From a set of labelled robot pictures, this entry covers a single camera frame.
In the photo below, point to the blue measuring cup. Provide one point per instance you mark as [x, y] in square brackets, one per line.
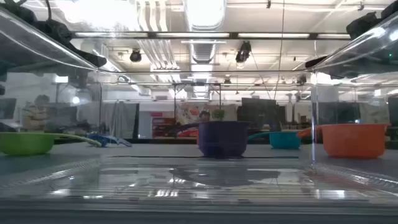
[98, 139]

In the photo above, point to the green measuring cup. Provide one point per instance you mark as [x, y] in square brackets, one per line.
[25, 144]

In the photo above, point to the purple measuring cup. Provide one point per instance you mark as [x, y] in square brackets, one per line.
[222, 140]

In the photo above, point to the green background plant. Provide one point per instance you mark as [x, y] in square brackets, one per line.
[218, 114]

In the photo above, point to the black ceiling spotlight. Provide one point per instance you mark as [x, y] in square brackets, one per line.
[135, 56]

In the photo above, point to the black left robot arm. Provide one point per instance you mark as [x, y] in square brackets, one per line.
[18, 14]

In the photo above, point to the person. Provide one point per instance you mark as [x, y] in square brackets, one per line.
[35, 115]

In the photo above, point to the teal measuring cup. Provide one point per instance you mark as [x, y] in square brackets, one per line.
[284, 140]

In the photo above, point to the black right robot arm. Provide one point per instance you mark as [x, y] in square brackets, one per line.
[390, 7]

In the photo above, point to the orange measuring cup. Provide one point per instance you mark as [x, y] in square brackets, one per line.
[354, 141]

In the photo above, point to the red background sign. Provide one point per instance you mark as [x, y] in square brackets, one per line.
[161, 124]

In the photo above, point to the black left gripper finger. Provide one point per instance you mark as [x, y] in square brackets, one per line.
[90, 58]

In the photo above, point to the black background monitor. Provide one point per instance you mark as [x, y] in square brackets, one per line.
[258, 109]

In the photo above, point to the clear plastic basket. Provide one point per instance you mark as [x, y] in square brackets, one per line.
[199, 186]

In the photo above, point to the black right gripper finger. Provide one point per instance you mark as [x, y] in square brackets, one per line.
[314, 63]

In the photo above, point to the grey hanging cloth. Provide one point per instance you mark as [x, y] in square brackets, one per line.
[124, 121]

